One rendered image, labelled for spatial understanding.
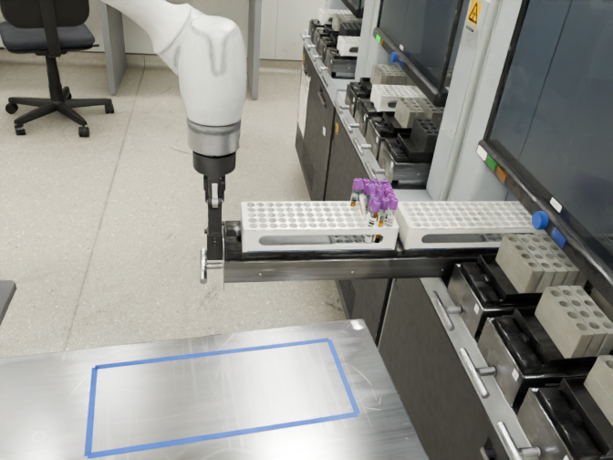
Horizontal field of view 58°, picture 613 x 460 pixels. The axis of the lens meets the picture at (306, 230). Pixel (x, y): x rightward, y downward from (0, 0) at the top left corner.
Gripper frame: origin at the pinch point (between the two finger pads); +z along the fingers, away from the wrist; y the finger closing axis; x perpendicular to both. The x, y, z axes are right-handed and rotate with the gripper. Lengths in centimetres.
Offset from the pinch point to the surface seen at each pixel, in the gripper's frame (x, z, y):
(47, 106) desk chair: 93, 69, 237
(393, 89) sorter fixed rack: -55, -6, 72
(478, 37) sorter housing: -55, -35, 23
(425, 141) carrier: -53, -6, 35
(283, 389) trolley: -9.0, -1.9, -37.8
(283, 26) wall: -55, 45, 350
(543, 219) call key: -51, -19, -21
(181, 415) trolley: 4.6, -2.0, -41.1
